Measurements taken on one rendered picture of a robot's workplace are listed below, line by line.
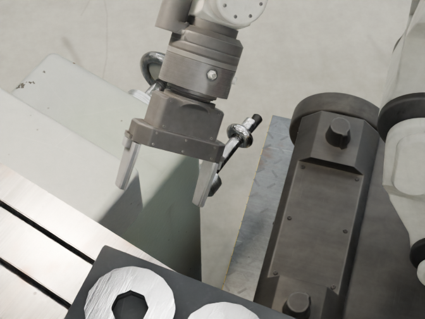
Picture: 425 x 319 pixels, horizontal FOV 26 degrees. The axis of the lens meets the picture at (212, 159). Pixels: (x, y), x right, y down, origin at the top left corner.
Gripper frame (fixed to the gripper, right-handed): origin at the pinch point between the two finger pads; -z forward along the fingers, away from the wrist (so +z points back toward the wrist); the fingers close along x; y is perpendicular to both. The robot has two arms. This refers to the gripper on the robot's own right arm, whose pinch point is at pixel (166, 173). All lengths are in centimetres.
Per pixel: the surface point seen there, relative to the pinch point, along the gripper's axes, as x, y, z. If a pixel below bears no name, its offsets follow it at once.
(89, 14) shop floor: -28, -156, 13
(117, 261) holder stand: 9.6, 17.4, -7.1
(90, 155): 2.7, -22.8, -3.9
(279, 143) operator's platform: -49, -65, 1
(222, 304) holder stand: 0.9, 25.8, -7.0
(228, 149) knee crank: -32, -51, -1
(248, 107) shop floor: -66, -118, 3
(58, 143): 6.9, -25.9, -3.8
